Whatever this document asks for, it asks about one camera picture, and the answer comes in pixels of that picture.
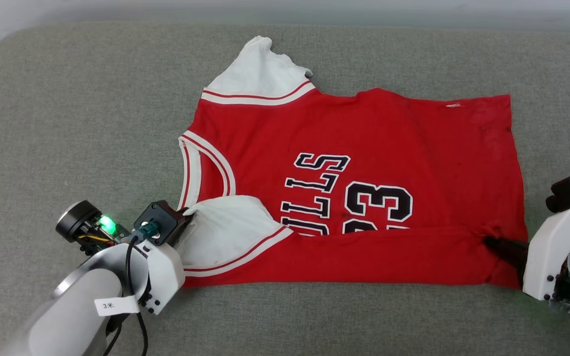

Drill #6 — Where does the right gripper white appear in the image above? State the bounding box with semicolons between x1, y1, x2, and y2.
484;205;570;332

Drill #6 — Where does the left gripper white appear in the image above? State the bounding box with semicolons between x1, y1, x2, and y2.
139;241;186;315

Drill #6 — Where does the red white basketball jersey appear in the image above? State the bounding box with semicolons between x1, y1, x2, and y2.
176;36;529;290

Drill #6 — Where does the white paper label tag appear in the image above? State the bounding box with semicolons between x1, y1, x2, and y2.
95;295;140;316

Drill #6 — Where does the grey fabric sofa cushion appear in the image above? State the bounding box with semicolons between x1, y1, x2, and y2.
0;22;570;356

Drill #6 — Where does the black cable with teal plug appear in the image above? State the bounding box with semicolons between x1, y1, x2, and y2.
102;222;162;356

